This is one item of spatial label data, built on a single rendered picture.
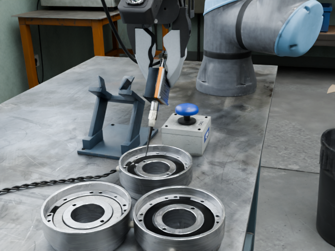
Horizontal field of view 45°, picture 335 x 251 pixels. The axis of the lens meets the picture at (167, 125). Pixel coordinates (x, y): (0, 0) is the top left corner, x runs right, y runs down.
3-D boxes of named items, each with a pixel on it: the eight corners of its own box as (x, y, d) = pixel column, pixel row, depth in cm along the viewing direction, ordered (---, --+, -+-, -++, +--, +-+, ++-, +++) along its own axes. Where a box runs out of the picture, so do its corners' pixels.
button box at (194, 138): (202, 156, 67) (203, 129, 65) (161, 151, 69) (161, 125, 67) (212, 137, 74) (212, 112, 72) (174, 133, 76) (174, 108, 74)
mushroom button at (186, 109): (195, 138, 67) (195, 110, 65) (172, 135, 68) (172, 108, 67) (200, 129, 71) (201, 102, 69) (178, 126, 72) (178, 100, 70)
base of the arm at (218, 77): (203, 77, 110) (203, 41, 106) (258, 80, 106) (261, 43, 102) (189, 94, 97) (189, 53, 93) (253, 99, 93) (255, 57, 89)
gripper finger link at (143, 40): (163, 77, 68) (168, 23, 64) (150, 88, 63) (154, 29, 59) (146, 74, 69) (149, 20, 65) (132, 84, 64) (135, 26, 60)
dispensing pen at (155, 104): (131, 152, 59) (152, 45, 62) (141, 156, 63) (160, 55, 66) (145, 154, 58) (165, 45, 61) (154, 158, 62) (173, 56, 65)
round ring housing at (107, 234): (28, 257, 45) (22, 227, 43) (67, 204, 54) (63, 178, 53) (118, 268, 43) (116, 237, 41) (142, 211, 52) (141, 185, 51)
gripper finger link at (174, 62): (196, 78, 66) (190, 21, 63) (186, 89, 61) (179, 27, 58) (178, 79, 67) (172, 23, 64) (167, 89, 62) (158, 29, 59)
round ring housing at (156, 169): (199, 172, 62) (200, 148, 60) (182, 210, 52) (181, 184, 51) (135, 164, 65) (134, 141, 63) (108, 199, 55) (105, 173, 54)
